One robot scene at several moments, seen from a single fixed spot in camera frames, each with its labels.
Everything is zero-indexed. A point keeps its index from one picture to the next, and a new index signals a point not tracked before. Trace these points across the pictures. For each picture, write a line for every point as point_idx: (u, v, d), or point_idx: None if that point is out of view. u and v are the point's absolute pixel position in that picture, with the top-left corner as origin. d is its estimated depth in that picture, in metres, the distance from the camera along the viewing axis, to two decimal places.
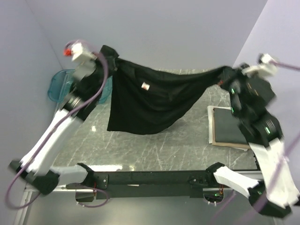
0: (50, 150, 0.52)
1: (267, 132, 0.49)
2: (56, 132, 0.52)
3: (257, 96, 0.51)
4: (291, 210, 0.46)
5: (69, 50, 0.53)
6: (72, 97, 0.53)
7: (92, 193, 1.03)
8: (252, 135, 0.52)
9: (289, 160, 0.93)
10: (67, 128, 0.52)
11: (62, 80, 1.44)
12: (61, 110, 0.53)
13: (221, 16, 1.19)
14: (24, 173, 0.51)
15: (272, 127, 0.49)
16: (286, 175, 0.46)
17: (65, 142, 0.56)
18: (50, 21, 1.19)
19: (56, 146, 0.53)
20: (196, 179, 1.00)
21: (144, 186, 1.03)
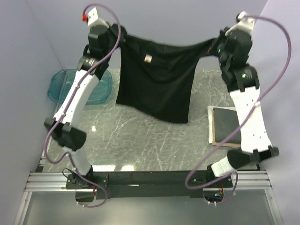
0: (78, 104, 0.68)
1: (243, 78, 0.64)
2: (79, 91, 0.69)
3: (236, 46, 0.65)
4: (262, 157, 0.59)
5: (86, 17, 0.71)
6: (87, 59, 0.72)
7: (92, 193, 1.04)
8: (231, 80, 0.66)
9: (289, 161, 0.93)
10: (88, 84, 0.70)
11: (62, 80, 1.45)
12: (79, 71, 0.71)
13: (221, 16, 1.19)
14: (61, 125, 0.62)
15: (248, 75, 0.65)
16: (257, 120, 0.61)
17: (85, 100, 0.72)
18: (50, 21, 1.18)
19: (80, 102, 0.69)
20: (196, 179, 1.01)
21: (144, 186, 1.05)
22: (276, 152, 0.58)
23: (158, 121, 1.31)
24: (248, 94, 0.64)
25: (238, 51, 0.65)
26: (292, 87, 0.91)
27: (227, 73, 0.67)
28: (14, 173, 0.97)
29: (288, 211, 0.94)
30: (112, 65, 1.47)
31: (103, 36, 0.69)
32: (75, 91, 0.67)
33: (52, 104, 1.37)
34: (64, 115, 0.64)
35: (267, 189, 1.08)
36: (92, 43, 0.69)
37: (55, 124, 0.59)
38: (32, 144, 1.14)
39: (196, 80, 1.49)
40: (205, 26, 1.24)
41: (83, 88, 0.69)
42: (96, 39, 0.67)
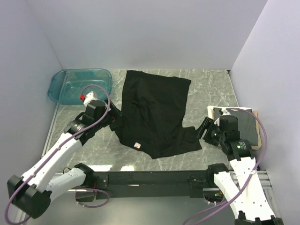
0: (53, 166, 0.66)
1: (238, 147, 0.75)
2: (60, 152, 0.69)
3: (223, 121, 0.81)
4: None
5: (83, 97, 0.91)
6: (77, 124, 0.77)
7: (92, 193, 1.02)
8: (228, 150, 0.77)
9: (289, 161, 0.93)
10: (70, 147, 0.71)
11: (62, 79, 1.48)
12: (65, 133, 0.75)
13: (221, 18, 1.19)
14: (26, 186, 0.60)
15: (243, 146, 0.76)
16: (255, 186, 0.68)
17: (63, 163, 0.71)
18: (50, 21, 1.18)
19: (56, 164, 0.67)
20: (196, 179, 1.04)
21: (144, 186, 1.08)
22: (281, 222, 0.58)
23: None
24: (243, 162, 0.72)
25: (228, 127, 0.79)
26: (292, 90, 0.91)
27: (225, 146, 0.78)
28: (13, 173, 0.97)
29: (289, 212, 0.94)
30: (112, 65, 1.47)
31: (100, 107, 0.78)
32: (54, 151, 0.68)
33: (52, 104, 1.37)
34: (33, 177, 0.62)
35: (267, 189, 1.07)
36: (87, 111, 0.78)
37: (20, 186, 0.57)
38: (33, 144, 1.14)
39: (195, 80, 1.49)
40: (205, 26, 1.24)
41: (62, 152, 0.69)
42: (93, 108, 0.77)
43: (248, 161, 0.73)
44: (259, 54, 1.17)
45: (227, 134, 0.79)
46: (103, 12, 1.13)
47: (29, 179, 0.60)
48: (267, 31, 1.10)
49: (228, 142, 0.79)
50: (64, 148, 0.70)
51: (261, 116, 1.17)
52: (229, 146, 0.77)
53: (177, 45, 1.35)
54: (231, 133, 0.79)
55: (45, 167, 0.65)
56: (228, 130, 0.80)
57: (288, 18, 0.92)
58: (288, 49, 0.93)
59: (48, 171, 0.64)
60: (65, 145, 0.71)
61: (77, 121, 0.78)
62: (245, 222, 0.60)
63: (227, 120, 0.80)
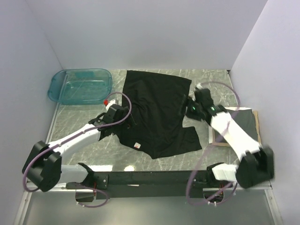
0: (74, 144, 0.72)
1: (213, 109, 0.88)
2: (83, 135, 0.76)
3: (199, 92, 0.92)
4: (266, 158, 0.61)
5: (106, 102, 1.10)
6: (100, 120, 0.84)
7: (93, 193, 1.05)
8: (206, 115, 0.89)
9: (289, 161, 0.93)
10: (90, 136, 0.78)
11: (62, 79, 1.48)
12: (89, 124, 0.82)
13: (221, 18, 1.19)
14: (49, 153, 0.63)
15: (216, 108, 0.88)
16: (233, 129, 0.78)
17: (78, 148, 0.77)
18: (50, 21, 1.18)
19: (76, 144, 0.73)
20: (196, 179, 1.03)
21: (144, 186, 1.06)
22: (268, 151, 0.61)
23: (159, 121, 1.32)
24: (220, 118, 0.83)
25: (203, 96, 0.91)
26: (292, 90, 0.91)
27: (202, 113, 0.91)
28: (14, 173, 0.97)
29: (288, 212, 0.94)
30: (112, 65, 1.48)
31: (120, 110, 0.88)
32: (78, 133, 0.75)
33: (52, 104, 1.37)
34: (59, 146, 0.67)
35: (267, 189, 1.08)
36: (108, 112, 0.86)
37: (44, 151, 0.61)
38: (33, 144, 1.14)
39: (195, 80, 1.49)
40: (205, 27, 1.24)
41: (86, 135, 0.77)
42: (115, 110, 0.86)
43: (231, 124, 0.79)
44: (259, 54, 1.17)
45: (203, 104, 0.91)
46: (103, 12, 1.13)
47: (56, 146, 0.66)
48: (266, 31, 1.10)
49: (205, 109, 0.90)
50: (87, 134, 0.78)
51: (261, 116, 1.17)
52: (207, 112, 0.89)
53: (177, 45, 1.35)
54: (206, 102, 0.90)
55: (70, 141, 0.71)
56: (203, 101, 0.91)
57: (288, 18, 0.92)
58: (288, 50, 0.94)
59: (71, 146, 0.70)
60: (88, 131, 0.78)
61: (98, 120, 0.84)
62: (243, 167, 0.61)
63: (200, 93, 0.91)
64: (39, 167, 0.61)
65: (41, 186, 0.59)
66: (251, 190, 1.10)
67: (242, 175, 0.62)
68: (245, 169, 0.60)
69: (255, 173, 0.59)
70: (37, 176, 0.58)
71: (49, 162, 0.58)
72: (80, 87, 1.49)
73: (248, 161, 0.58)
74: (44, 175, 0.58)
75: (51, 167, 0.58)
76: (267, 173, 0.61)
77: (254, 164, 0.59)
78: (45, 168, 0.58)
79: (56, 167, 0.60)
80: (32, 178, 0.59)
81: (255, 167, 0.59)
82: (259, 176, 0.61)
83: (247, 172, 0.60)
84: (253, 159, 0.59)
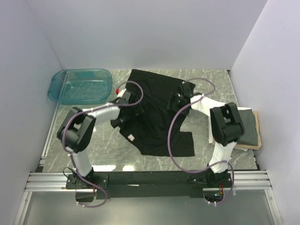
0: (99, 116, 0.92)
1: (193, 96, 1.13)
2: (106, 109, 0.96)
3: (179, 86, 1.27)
4: (229, 106, 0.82)
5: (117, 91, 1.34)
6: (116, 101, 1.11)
7: (92, 193, 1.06)
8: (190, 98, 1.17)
9: (289, 161, 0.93)
10: (111, 111, 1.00)
11: (62, 79, 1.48)
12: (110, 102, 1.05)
13: (221, 18, 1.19)
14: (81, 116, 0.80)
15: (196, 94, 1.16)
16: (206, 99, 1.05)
17: (101, 120, 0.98)
18: (50, 22, 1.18)
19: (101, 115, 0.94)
20: (196, 179, 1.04)
21: (144, 186, 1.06)
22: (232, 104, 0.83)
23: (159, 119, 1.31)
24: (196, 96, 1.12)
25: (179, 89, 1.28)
26: (292, 91, 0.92)
27: (184, 100, 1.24)
28: (14, 173, 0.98)
29: (289, 211, 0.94)
30: (112, 65, 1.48)
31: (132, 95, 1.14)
32: (104, 107, 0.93)
33: (52, 104, 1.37)
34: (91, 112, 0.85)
35: (267, 189, 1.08)
36: (123, 97, 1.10)
37: (78, 113, 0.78)
38: (33, 144, 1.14)
39: (195, 80, 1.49)
40: (205, 26, 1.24)
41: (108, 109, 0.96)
42: (129, 95, 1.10)
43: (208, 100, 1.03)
44: (259, 54, 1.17)
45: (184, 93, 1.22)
46: (104, 13, 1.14)
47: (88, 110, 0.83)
48: (266, 32, 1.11)
49: (185, 97, 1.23)
50: (109, 109, 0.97)
51: (261, 116, 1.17)
52: (187, 99, 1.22)
53: (176, 46, 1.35)
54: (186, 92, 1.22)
55: (99, 111, 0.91)
56: (184, 90, 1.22)
57: (288, 19, 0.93)
58: (288, 50, 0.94)
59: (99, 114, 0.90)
60: (110, 107, 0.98)
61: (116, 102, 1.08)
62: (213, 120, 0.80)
63: (182, 85, 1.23)
64: (73, 130, 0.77)
65: (76, 145, 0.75)
66: (251, 190, 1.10)
67: (215, 129, 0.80)
68: (214, 120, 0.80)
69: (221, 117, 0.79)
70: (74, 135, 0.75)
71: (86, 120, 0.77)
72: (80, 88, 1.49)
73: (215, 111, 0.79)
74: (80, 133, 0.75)
75: (87, 125, 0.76)
76: (236, 124, 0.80)
77: (220, 112, 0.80)
78: (82, 128, 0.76)
79: (90, 127, 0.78)
80: (69, 138, 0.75)
81: (221, 117, 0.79)
82: (229, 127, 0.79)
83: (216, 122, 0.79)
84: (219, 109, 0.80)
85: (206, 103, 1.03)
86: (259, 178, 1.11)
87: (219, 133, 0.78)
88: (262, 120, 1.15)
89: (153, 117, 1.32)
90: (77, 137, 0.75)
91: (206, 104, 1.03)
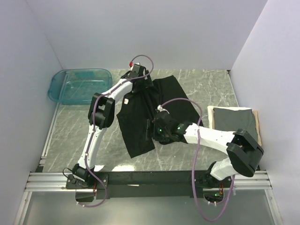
0: (116, 94, 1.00)
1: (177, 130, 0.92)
2: (121, 86, 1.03)
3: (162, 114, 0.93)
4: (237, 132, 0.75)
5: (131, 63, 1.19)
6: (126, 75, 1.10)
7: (92, 193, 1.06)
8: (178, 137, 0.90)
9: (289, 161, 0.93)
10: (127, 86, 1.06)
11: (62, 79, 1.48)
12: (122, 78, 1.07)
13: (221, 18, 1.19)
14: (103, 100, 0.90)
15: (182, 126, 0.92)
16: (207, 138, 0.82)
17: (121, 96, 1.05)
18: (50, 22, 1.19)
19: (118, 93, 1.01)
20: (196, 179, 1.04)
21: (144, 186, 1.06)
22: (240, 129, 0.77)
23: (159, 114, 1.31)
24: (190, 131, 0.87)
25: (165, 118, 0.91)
26: (292, 90, 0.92)
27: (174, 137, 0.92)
28: (14, 173, 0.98)
29: (289, 211, 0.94)
30: (112, 65, 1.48)
31: (141, 68, 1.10)
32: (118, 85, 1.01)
33: (52, 104, 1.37)
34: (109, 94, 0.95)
35: (267, 189, 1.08)
36: (134, 69, 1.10)
37: (100, 97, 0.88)
38: (32, 144, 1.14)
39: (195, 80, 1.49)
40: (205, 27, 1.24)
41: (123, 86, 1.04)
42: (138, 67, 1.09)
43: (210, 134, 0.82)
44: (259, 53, 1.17)
45: (169, 127, 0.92)
46: (104, 13, 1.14)
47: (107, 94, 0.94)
48: (266, 31, 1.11)
49: (174, 132, 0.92)
50: (124, 86, 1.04)
51: (261, 116, 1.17)
52: (177, 134, 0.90)
53: (176, 46, 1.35)
54: (170, 124, 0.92)
55: (116, 91, 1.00)
56: (167, 123, 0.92)
57: (288, 18, 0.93)
58: (287, 50, 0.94)
59: (117, 94, 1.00)
60: (124, 84, 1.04)
61: (127, 76, 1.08)
62: (233, 158, 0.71)
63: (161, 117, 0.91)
64: (100, 112, 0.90)
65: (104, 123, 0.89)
66: (251, 190, 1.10)
67: (238, 165, 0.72)
68: (236, 158, 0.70)
69: (242, 153, 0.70)
70: (101, 116, 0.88)
71: (108, 103, 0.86)
72: (80, 88, 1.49)
73: (234, 150, 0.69)
74: (106, 115, 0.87)
75: (109, 108, 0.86)
76: (254, 150, 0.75)
77: (239, 148, 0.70)
78: (106, 110, 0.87)
79: (113, 108, 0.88)
80: (99, 119, 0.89)
81: (241, 152, 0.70)
82: (251, 157, 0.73)
83: (239, 161, 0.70)
84: (236, 145, 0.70)
85: (208, 137, 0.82)
86: (259, 179, 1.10)
87: (245, 168, 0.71)
88: (262, 118, 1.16)
89: (152, 96, 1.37)
90: (104, 117, 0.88)
91: (209, 138, 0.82)
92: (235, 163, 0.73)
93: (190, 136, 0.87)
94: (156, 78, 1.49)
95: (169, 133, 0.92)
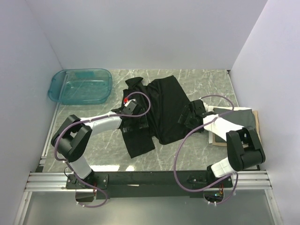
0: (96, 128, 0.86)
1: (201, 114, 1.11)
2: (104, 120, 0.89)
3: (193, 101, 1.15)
4: (244, 129, 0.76)
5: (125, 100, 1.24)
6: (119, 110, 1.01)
7: (92, 193, 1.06)
8: (198, 121, 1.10)
9: (289, 161, 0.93)
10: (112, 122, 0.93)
11: (62, 79, 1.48)
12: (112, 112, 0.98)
13: (221, 18, 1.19)
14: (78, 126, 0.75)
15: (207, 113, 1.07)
16: (218, 123, 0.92)
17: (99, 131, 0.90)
18: (49, 22, 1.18)
19: (97, 129, 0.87)
20: (196, 179, 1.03)
21: (144, 186, 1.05)
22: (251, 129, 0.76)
23: (159, 113, 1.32)
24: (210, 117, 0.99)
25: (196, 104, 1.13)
26: (292, 90, 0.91)
27: (196, 119, 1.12)
28: (14, 173, 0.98)
29: (289, 211, 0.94)
30: (112, 65, 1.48)
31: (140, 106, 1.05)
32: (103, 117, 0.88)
33: (52, 104, 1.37)
34: (89, 121, 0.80)
35: (267, 189, 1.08)
36: (129, 106, 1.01)
37: (74, 123, 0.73)
38: (32, 144, 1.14)
39: (195, 80, 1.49)
40: (205, 26, 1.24)
41: (109, 119, 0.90)
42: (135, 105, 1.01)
43: (222, 123, 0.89)
44: (259, 53, 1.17)
45: (196, 111, 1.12)
46: (104, 13, 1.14)
47: (86, 121, 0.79)
48: (266, 31, 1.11)
49: (197, 116, 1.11)
50: (111, 119, 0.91)
51: (261, 116, 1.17)
52: (199, 118, 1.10)
53: (176, 45, 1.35)
54: (198, 109, 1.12)
55: (98, 120, 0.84)
56: (196, 109, 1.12)
57: (289, 18, 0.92)
58: (288, 50, 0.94)
59: (97, 125, 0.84)
60: (112, 116, 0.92)
61: (119, 111, 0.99)
62: (230, 145, 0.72)
63: (193, 102, 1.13)
64: (67, 139, 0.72)
65: (69, 155, 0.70)
66: (251, 190, 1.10)
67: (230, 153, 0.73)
68: (232, 145, 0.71)
69: (240, 143, 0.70)
70: (67, 145, 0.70)
71: (80, 132, 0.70)
72: (80, 87, 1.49)
73: (233, 137, 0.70)
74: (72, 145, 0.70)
75: (80, 138, 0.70)
76: (255, 150, 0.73)
77: (238, 137, 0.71)
78: (76, 138, 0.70)
79: (86, 138, 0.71)
80: (62, 147, 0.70)
81: (239, 142, 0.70)
82: (249, 154, 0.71)
83: (233, 148, 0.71)
84: (237, 134, 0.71)
85: (219, 123, 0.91)
86: (259, 179, 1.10)
87: (237, 161, 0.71)
88: (262, 117, 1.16)
89: (151, 94, 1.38)
90: (70, 147, 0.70)
91: (219, 124, 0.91)
92: (230, 153, 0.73)
93: (207, 120, 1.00)
94: (156, 78, 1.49)
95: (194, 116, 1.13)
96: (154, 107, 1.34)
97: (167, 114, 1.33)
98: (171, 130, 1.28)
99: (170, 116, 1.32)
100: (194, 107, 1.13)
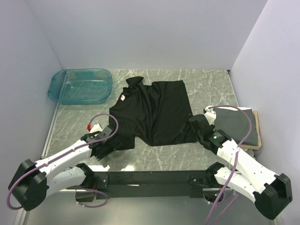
0: (61, 165, 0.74)
1: (213, 137, 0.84)
2: (67, 155, 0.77)
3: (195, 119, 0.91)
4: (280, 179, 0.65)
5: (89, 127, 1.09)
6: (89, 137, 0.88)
7: (92, 193, 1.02)
8: (210, 146, 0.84)
9: (289, 161, 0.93)
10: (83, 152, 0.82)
11: (62, 79, 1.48)
12: (81, 140, 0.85)
13: (221, 18, 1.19)
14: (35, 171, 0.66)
15: (219, 135, 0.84)
16: (243, 164, 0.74)
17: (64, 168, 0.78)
18: (49, 22, 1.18)
19: (61, 167, 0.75)
20: (196, 179, 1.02)
21: (143, 186, 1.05)
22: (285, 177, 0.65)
23: (158, 112, 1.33)
24: (226, 146, 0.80)
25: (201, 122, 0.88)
26: (292, 90, 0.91)
27: (206, 144, 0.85)
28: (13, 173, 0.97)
29: (289, 212, 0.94)
30: (112, 65, 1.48)
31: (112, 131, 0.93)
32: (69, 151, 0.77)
33: (52, 104, 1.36)
34: (45, 165, 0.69)
35: None
36: (103, 131, 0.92)
37: (30, 171, 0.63)
38: (32, 144, 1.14)
39: (195, 80, 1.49)
40: (205, 27, 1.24)
41: (76, 153, 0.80)
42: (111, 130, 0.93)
43: (249, 164, 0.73)
44: (259, 53, 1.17)
45: (203, 132, 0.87)
46: (103, 13, 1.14)
47: (42, 166, 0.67)
48: (267, 31, 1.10)
49: (206, 138, 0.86)
50: (78, 152, 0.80)
51: (261, 116, 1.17)
52: (209, 141, 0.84)
53: (176, 45, 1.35)
54: (205, 131, 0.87)
55: (58, 161, 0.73)
56: (201, 129, 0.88)
57: (289, 18, 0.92)
58: (288, 50, 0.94)
59: (58, 165, 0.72)
60: (78, 148, 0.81)
61: (93, 137, 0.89)
62: (264, 200, 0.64)
63: (196, 120, 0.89)
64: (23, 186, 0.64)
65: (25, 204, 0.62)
66: None
67: (263, 206, 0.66)
68: (267, 202, 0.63)
69: (276, 200, 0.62)
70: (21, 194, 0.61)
71: (34, 181, 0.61)
72: (80, 87, 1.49)
73: (272, 196, 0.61)
74: (27, 194, 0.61)
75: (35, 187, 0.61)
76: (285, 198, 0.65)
77: (275, 195, 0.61)
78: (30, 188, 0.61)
79: (41, 186, 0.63)
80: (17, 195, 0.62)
81: (276, 199, 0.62)
82: (281, 205, 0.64)
83: (268, 204, 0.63)
84: (274, 191, 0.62)
85: (247, 165, 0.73)
86: None
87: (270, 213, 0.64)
88: (262, 118, 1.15)
89: (150, 94, 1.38)
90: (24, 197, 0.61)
91: (248, 168, 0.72)
92: (260, 203, 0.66)
93: (224, 152, 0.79)
94: (156, 78, 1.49)
95: (201, 139, 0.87)
96: (153, 107, 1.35)
97: (166, 112, 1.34)
98: (163, 133, 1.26)
99: (168, 116, 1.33)
100: (203, 127, 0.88)
